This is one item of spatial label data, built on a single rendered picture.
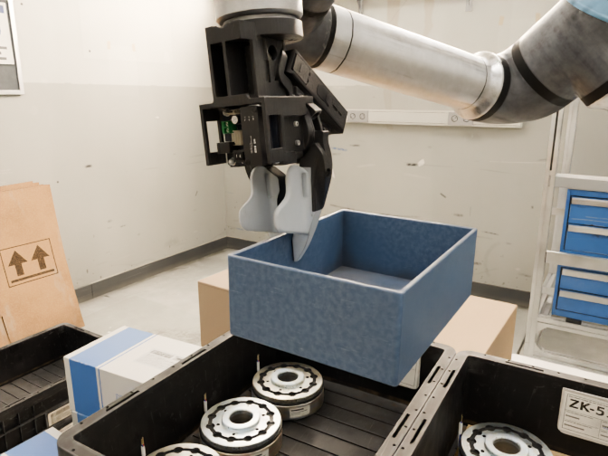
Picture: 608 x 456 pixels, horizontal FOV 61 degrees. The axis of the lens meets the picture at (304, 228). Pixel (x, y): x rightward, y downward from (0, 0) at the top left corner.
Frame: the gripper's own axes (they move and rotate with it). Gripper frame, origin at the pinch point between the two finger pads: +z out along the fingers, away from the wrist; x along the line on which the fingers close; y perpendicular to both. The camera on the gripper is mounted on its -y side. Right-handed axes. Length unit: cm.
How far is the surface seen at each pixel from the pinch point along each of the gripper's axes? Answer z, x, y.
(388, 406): 29.0, -1.3, -20.7
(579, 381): 21.2, 22.3, -23.8
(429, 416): 19.8, 10.0, -7.3
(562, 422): 26.9, 20.6, -23.4
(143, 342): 20.1, -37.0, -7.9
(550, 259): 54, -6, -191
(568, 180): 21, 0, -193
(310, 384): 25.0, -10.6, -15.2
